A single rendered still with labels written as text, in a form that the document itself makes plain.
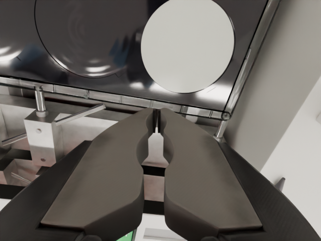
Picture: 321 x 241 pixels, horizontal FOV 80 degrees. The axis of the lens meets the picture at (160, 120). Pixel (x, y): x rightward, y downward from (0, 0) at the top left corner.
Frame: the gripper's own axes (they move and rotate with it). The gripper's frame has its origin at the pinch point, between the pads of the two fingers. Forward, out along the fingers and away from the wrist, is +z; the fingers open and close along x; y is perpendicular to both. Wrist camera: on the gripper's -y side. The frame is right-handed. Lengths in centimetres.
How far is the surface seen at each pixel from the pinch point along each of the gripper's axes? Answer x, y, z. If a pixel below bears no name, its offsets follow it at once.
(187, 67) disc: 3.2, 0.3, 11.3
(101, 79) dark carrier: -6.7, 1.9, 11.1
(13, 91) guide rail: -21.6, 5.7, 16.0
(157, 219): 0.2, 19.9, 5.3
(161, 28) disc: 0.2, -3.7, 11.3
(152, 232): -0.6, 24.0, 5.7
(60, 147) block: -14.7, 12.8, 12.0
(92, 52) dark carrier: -7.3, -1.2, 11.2
